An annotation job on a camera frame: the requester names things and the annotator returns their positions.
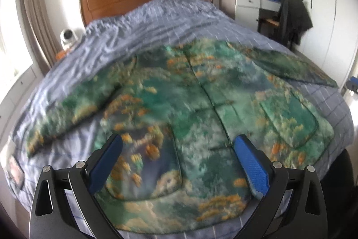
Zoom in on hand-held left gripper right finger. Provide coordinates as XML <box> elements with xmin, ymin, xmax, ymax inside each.
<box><xmin>233</xmin><ymin>134</ymin><xmax>328</xmax><ymax>239</ymax></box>

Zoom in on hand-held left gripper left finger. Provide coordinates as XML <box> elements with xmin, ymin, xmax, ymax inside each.
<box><xmin>29</xmin><ymin>133</ymin><xmax>124</xmax><ymax>239</ymax></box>

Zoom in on green printed padded jacket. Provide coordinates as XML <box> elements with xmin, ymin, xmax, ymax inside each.
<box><xmin>26</xmin><ymin>39</ymin><xmax>337</xmax><ymax>235</ymax></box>

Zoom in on white low cabinet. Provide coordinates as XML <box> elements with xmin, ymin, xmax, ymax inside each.
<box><xmin>0</xmin><ymin>64</ymin><xmax>37</xmax><ymax>119</ymax></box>

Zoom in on wooden nightstand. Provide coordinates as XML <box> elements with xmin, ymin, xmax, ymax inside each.
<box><xmin>55</xmin><ymin>50</ymin><xmax>74</xmax><ymax>60</ymax></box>

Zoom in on white round device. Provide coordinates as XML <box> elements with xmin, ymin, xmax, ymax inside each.
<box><xmin>60</xmin><ymin>28</ymin><xmax>85</xmax><ymax>51</ymax></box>

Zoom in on wooden chair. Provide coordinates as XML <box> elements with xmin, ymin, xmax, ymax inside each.
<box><xmin>257</xmin><ymin>17</ymin><xmax>281</xmax><ymax>36</ymax></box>

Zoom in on blue checked duvet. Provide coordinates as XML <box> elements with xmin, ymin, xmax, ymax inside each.
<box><xmin>0</xmin><ymin>0</ymin><xmax>354</xmax><ymax>239</ymax></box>

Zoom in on dark coat on chair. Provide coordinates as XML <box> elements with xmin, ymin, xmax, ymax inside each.
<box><xmin>278</xmin><ymin>0</ymin><xmax>313</xmax><ymax>47</ymax></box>

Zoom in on white desk with drawers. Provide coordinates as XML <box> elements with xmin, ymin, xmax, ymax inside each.
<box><xmin>219</xmin><ymin>0</ymin><xmax>283</xmax><ymax>33</ymax></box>

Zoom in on beige curtain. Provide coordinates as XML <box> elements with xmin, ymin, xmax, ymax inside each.
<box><xmin>20</xmin><ymin>0</ymin><xmax>60</xmax><ymax>69</ymax></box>

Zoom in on white wardrobe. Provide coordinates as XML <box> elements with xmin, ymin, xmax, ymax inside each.
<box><xmin>271</xmin><ymin>0</ymin><xmax>358</xmax><ymax>83</ymax></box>

